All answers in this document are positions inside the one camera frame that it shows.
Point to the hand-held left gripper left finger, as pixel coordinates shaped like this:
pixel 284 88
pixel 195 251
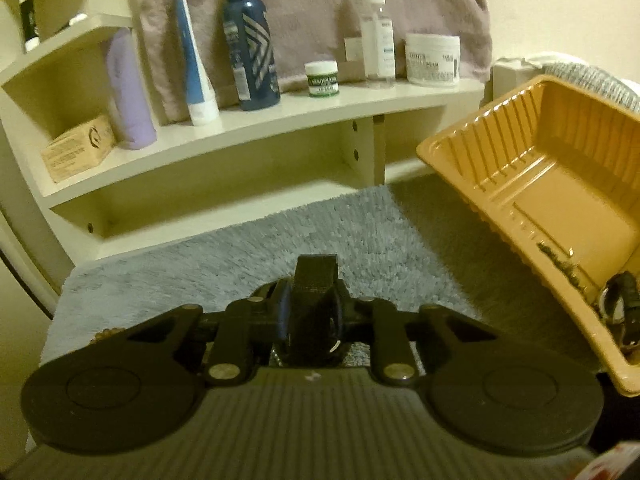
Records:
pixel 282 315

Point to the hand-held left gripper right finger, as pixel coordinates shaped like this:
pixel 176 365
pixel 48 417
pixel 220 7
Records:
pixel 345 320

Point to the orange plastic tray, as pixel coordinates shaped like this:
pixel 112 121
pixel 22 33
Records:
pixel 550 195

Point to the grey fluffy mat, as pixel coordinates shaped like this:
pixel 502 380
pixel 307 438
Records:
pixel 250 240

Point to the cream shelf unit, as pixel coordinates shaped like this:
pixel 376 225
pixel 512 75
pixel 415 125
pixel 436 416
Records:
pixel 300 112

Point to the small green label jar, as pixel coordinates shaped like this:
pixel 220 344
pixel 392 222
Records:
pixel 323 81

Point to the blue and white tube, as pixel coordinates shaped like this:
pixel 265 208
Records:
pixel 195 75

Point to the small cardboard box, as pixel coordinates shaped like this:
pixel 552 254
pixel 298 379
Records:
pixel 80 150

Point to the dark blue spray bottle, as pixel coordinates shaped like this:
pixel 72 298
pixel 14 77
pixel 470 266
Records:
pixel 252 50

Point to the purple bottle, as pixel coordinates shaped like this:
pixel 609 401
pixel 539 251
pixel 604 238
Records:
pixel 130 95

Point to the white cream jar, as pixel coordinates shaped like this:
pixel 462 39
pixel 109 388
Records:
pixel 432 62

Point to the clear spray bottle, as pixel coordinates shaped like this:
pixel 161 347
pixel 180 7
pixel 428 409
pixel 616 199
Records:
pixel 377 45

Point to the white pillow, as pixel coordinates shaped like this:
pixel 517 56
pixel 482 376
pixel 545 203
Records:
pixel 515 77

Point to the mauve hanging towel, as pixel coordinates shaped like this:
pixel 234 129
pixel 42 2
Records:
pixel 310 0

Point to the grey knit cushion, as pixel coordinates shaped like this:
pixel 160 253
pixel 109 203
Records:
pixel 600 85

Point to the black tube white cap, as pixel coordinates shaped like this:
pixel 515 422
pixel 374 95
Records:
pixel 75 21

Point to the black lip balm stick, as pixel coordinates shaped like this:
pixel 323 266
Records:
pixel 28 22

